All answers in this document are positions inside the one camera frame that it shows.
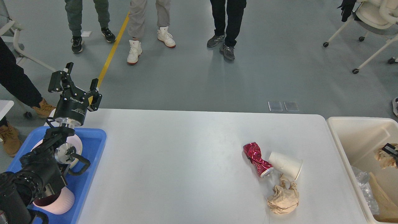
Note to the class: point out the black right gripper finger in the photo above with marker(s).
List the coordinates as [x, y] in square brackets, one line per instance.
[390, 150]

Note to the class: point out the red foil wrapper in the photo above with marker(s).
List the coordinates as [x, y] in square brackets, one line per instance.
[253, 153]

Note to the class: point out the brown paper ball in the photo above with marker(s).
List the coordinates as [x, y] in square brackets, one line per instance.
[285, 198]

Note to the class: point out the silver foil wrapper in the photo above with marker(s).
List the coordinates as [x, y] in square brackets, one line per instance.
[363, 179]

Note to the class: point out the brown paper bag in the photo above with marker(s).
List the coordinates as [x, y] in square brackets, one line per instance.
[388, 210]

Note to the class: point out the blue plastic tray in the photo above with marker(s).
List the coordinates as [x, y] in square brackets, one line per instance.
[93, 143]

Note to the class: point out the left clear floor plate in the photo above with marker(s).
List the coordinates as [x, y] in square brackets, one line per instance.
[275, 106]

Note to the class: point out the person in black trousers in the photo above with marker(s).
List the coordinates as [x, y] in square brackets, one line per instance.
[228, 16]

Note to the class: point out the clear floor plate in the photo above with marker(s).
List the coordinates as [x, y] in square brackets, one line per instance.
[275, 106]
[291, 106]

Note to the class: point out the right clear floor plate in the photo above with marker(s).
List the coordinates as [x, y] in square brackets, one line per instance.
[291, 106]

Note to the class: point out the white paper cup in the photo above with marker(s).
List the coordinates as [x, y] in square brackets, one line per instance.
[285, 164]

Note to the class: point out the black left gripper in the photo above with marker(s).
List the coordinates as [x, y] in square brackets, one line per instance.
[73, 106]

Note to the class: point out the white plastic bin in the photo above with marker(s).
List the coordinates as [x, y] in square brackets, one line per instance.
[356, 139]

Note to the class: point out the white rolling chair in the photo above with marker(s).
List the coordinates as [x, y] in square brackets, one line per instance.
[377, 17]

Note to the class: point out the person with tan boots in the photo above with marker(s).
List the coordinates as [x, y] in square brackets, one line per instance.
[13, 78]

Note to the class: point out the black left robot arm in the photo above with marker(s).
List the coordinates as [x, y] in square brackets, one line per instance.
[44, 169]

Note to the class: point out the brown paper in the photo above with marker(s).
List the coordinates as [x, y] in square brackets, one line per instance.
[384, 158]

